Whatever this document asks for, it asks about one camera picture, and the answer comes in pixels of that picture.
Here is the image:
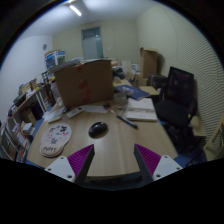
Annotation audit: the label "black computer mouse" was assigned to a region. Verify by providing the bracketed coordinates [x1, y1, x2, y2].
[88, 121, 109, 139]

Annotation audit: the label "black office chair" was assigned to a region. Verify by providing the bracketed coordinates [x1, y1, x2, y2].
[154, 66, 198, 148]

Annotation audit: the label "black marker pen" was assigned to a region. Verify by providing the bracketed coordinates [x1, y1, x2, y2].
[116, 114, 139, 130]

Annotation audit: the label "small flat white remote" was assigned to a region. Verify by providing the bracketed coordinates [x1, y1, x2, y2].
[47, 114, 63, 124]

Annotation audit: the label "round printed mouse pad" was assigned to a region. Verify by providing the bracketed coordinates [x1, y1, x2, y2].
[39, 122, 73, 158]

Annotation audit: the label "ceiling tube light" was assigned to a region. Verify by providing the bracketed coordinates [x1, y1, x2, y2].
[68, 3, 83, 17]

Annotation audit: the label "cluttered shelf unit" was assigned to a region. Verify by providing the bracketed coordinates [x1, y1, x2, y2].
[0, 78, 56, 164]

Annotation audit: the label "tall open cardboard box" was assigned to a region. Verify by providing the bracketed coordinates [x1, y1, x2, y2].
[139, 47, 159, 79]

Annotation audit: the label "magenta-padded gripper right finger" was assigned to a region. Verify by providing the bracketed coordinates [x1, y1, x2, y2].
[133, 143, 184, 186]

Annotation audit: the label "grey door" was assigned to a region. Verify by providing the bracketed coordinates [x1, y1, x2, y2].
[81, 26, 104, 61]

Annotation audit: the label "white paper sheet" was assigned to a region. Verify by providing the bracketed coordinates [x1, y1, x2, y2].
[81, 104, 109, 114]
[43, 107, 68, 123]

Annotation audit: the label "large brown cardboard box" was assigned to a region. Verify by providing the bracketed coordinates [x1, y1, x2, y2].
[54, 59, 115, 108]

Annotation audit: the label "blue book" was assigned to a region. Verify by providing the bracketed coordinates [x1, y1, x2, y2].
[114, 84, 151, 101]

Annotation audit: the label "white book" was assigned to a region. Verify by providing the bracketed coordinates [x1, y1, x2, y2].
[125, 97, 158, 122]

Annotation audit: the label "blue and white cabinet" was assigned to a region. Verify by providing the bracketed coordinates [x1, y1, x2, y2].
[44, 49, 67, 69]

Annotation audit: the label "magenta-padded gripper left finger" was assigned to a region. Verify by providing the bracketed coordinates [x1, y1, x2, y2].
[44, 143, 96, 187]

